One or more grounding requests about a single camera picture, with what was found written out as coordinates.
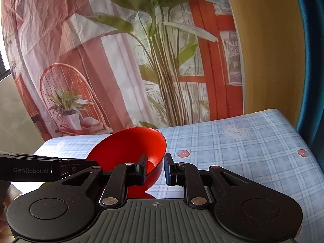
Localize red bowl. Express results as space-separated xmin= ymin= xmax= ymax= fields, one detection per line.
xmin=86 ymin=127 xmax=166 ymax=199

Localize left hand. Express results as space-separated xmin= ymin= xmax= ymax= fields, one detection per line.
xmin=1 ymin=184 xmax=21 ymax=242

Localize blue plaid tablecloth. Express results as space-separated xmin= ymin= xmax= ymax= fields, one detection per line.
xmin=11 ymin=108 xmax=324 ymax=243

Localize printed room backdrop cloth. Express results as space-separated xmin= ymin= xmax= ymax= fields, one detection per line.
xmin=1 ymin=0 xmax=243 ymax=140

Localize wooden panel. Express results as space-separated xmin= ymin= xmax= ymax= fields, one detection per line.
xmin=229 ymin=0 xmax=305 ymax=126

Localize blue curtain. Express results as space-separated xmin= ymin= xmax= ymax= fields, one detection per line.
xmin=290 ymin=0 xmax=324 ymax=155

